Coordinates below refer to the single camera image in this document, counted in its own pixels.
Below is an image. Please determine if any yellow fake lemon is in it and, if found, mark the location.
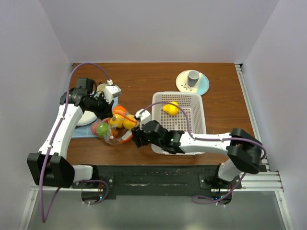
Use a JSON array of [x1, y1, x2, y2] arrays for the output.
[[123, 115, 137, 130]]

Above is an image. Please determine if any clear zip top bag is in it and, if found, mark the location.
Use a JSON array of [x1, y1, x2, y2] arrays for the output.
[[95, 110, 138, 145]]

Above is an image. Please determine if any yellow fake bell pepper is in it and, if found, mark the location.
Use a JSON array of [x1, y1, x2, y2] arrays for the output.
[[163, 101, 179, 116]]

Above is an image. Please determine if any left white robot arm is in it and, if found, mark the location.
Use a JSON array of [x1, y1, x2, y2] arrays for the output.
[[27, 78, 121, 188]]

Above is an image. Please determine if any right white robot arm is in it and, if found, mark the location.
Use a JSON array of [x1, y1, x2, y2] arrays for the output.
[[132, 120, 263, 188]]

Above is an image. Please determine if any orange fake fruit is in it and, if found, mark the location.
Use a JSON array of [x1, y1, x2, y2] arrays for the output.
[[112, 105, 127, 117]]

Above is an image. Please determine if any red fake apple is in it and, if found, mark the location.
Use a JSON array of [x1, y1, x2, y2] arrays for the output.
[[91, 122, 99, 135]]

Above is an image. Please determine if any white ceramic bowl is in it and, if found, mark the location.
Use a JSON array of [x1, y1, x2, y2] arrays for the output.
[[77, 111, 97, 126]]

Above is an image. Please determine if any cream enamel mug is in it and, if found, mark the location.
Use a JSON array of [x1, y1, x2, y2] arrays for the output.
[[96, 83, 108, 92]]

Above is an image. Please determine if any blue checkered cloth mat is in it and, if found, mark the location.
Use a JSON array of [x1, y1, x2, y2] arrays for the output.
[[71, 95, 119, 139]]

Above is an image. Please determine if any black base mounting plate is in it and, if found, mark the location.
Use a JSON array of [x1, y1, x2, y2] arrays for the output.
[[72, 165, 242, 199]]

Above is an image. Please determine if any white perforated plastic basket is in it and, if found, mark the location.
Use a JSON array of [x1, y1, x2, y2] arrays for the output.
[[150, 91, 207, 156]]

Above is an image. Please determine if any pastel ceramic plate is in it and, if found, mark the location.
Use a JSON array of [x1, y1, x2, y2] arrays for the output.
[[176, 70, 210, 95]]

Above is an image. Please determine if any small grey cup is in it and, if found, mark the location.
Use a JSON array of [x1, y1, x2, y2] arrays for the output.
[[187, 70, 200, 87]]

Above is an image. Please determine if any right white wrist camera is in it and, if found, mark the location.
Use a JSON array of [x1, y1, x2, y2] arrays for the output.
[[135, 109, 152, 130]]

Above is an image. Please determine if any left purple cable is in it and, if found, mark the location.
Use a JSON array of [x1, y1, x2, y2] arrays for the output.
[[39, 62, 113, 223]]

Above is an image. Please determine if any aluminium frame rail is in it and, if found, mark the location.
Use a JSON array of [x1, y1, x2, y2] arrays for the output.
[[235, 64, 283, 192]]

